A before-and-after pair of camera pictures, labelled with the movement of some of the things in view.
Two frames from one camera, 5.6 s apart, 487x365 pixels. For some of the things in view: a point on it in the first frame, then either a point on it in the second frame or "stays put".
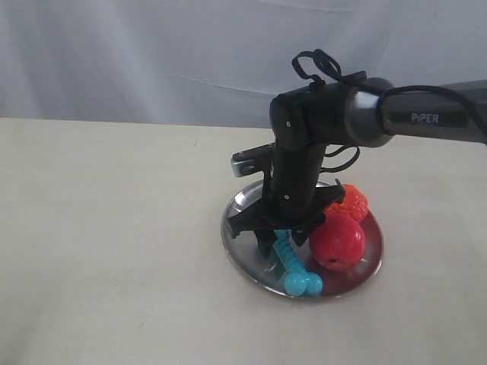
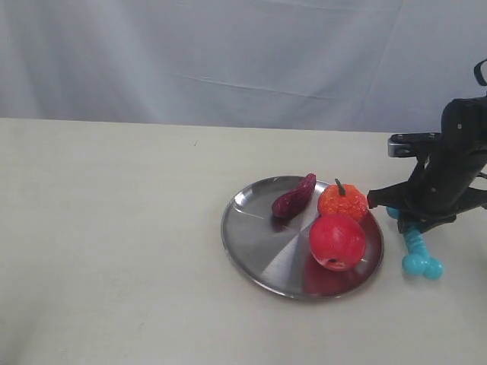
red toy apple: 338,242 stays put
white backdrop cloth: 218,62 stays put
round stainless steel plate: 244,252 stays put
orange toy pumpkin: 354,204 stays put
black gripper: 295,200 -> 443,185
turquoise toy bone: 297,280 -> 417,260
